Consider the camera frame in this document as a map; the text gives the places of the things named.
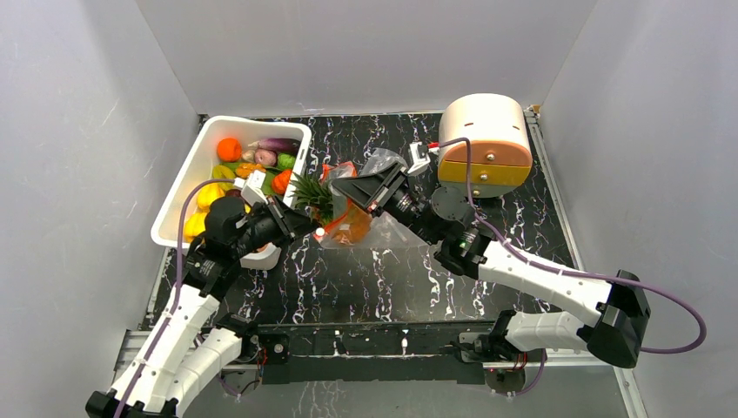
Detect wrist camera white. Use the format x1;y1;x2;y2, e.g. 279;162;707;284
407;142;431;177
233;171;266;206

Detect white plastic bin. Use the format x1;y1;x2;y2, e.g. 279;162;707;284
151;116;312;248

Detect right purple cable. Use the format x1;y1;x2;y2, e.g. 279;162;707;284
429;137;708;355

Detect yellow bell pepper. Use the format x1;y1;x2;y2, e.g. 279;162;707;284
197;183;225;212

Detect toy pineapple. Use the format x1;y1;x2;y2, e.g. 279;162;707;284
288;172;373;246

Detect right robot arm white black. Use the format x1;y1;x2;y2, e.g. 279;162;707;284
332;163;650;368

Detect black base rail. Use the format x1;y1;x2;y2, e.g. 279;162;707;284
225;320;528;385

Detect clear zip bag orange zipper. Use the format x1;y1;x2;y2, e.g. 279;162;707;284
313;148;425;249

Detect red onion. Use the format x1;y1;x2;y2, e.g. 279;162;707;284
253;149;278;167

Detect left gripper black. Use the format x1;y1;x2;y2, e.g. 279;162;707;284
232;194;322;258

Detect round drawer cabinet cream orange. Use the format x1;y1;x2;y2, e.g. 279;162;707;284
437;93;533;199

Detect purple cable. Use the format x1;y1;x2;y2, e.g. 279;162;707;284
112;179;244;418
429;137;708;355

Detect orange fruit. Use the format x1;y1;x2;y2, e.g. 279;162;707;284
216;138;243;163

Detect red tomato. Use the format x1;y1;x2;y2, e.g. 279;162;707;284
271;169;292;195

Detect yellow green starfruit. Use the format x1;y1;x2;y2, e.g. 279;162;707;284
211;165;236;192

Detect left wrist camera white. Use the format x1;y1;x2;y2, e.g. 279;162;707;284
233;171;266;206

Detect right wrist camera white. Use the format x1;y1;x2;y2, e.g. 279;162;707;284
407;142;431;177

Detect orange maple leaf toy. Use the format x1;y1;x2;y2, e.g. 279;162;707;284
234;162;266;179

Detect purple eggplant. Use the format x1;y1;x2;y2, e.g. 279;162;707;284
247;138;301;155

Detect yellow banana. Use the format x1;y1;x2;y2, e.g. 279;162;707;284
183;212;207;243

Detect green vegetable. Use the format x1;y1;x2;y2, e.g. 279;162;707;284
276;152;297;171

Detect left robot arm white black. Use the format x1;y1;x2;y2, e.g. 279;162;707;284
85;197;319;417

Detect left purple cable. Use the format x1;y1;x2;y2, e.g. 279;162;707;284
112;179;244;418

